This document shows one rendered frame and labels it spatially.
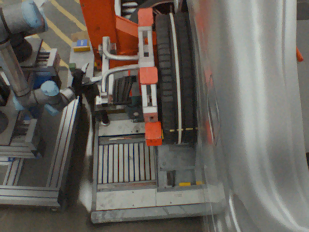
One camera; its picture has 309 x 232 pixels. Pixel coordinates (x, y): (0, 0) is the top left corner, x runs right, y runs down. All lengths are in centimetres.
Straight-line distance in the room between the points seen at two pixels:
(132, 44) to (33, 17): 77
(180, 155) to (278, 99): 159
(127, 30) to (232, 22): 133
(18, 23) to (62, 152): 107
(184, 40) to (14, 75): 78
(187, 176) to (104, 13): 112
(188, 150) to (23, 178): 107
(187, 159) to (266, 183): 160
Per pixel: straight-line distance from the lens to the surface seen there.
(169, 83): 152
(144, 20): 181
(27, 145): 191
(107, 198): 239
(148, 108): 159
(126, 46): 222
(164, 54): 154
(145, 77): 149
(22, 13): 162
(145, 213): 233
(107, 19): 205
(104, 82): 166
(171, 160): 230
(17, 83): 176
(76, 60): 257
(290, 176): 73
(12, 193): 242
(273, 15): 87
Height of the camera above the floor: 228
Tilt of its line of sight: 57 degrees down
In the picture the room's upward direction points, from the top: 4 degrees counter-clockwise
